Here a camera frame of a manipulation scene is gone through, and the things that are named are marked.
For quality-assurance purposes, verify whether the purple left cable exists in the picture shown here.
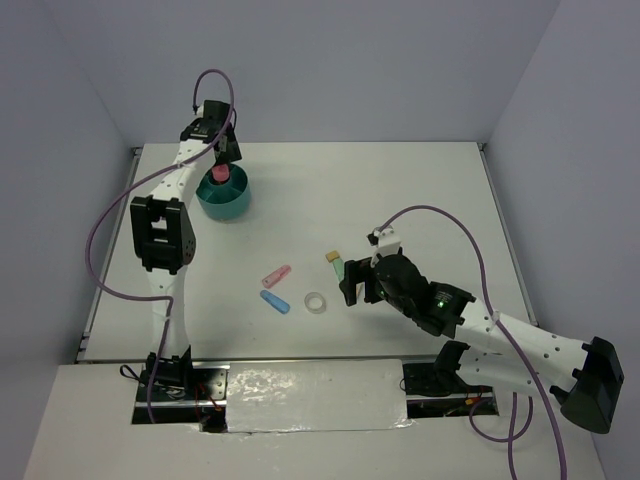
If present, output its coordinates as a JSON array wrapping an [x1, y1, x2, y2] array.
[[85, 69, 236, 426]]

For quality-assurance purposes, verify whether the clear tape roll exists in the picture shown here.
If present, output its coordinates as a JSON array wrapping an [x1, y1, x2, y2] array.
[[304, 292, 327, 314]]

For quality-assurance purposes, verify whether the yellow small eraser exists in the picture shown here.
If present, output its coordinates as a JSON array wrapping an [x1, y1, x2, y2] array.
[[325, 251, 340, 262]]

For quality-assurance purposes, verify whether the blue highlighter pen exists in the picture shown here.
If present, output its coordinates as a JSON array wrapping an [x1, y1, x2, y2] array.
[[260, 290, 290, 314]]

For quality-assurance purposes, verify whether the purple cable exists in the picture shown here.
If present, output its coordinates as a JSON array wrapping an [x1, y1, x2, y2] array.
[[377, 204, 569, 480], [85, 69, 236, 426]]

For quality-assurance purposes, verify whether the green highlighter pen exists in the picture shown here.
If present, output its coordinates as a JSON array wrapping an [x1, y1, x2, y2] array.
[[331, 257, 345, 282]]

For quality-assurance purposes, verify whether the pink-capped crayon bottle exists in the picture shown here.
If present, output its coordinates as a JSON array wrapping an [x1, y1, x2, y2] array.
[[211, 164, 231, 186]]

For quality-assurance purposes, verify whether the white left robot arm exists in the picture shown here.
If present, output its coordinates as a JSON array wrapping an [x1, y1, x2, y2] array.
[[130, 100, 241, 399]]

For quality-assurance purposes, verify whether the silver foil sheet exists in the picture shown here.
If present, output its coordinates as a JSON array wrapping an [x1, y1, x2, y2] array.
[[226, 359, 411, 433]]

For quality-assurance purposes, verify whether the teal round compartment organizer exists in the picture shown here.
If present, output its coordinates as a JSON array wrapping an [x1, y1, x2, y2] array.
[[196, 164, 251, 221]]

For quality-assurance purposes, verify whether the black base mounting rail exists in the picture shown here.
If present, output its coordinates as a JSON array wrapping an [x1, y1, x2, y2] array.
[[131, 359, 498, 434]]

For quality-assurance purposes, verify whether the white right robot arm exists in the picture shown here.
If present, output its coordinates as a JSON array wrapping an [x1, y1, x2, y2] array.
[[340, 254, 624, 434]]

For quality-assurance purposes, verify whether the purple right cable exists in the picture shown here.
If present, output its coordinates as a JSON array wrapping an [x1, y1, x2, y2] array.
[[377, 204, 569, 480]]

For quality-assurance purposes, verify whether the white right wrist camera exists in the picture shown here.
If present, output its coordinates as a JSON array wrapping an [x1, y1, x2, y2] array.
[[367, 226, 401, 267]]

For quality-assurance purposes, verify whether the pink highlighter pen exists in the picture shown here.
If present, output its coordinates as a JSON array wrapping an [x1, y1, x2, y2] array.
[[261, 264, 291, 289]]

